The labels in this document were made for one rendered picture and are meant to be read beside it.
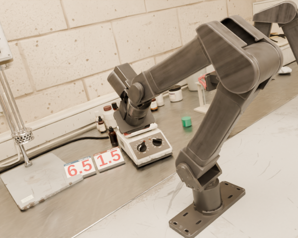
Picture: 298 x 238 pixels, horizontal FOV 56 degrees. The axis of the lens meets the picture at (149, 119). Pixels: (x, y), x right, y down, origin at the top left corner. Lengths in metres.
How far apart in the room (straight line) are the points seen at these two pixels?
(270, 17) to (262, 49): 0.55
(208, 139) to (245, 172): 0.28
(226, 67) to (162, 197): 0.42
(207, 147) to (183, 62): 0.17
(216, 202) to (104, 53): 0.98
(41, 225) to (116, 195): 0.20
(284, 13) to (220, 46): 0.58
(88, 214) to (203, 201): 0.30
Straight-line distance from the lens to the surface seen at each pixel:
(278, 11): 1.01
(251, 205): 0.71
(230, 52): 0.44
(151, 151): 0.91
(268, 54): 0.47
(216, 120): 0.52
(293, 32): 1.04
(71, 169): 0.97
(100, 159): 0.97
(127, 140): 0.95
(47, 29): 1.32
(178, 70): 0.54
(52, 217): 0.82
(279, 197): 0.73
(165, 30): 1.66
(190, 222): 0.66
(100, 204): 0.79
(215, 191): 0.64
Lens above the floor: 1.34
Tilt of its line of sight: 20 degrees down
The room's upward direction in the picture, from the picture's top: 12 degrees counter-clockwise
